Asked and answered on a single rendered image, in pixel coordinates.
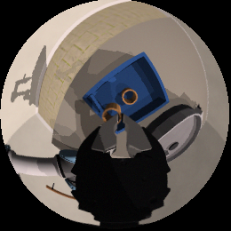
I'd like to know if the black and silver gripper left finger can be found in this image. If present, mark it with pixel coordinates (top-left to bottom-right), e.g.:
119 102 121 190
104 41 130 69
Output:
71 113 119 175

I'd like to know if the bronze cylindrical sleeve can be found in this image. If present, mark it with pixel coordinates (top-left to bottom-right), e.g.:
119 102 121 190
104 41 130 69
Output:
122 88 138 105
102 102 122 124

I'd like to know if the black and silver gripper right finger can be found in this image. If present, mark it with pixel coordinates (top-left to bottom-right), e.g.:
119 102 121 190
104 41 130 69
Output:
122 113 171 173

